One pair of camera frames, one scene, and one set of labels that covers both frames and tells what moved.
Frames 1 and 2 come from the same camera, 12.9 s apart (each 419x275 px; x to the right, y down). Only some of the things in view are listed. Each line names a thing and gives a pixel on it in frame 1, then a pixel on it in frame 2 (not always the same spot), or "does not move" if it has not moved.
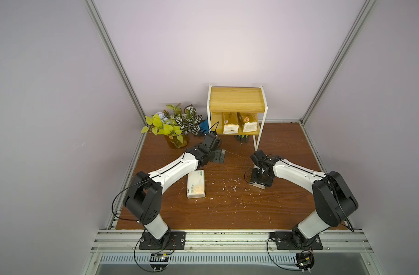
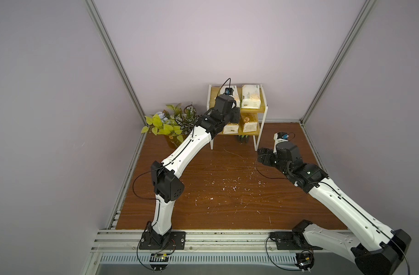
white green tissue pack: [257, 184] to [250, 97]
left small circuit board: [159, 261] does not move
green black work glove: [242, 138] does not move
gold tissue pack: [230, 128] does not move
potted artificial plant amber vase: [174, 124] does not move
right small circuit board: [304, 260] does not move
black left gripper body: [210, 156] to [230, 117]
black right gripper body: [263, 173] to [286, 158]
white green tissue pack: [196, 184] to [236, 102]
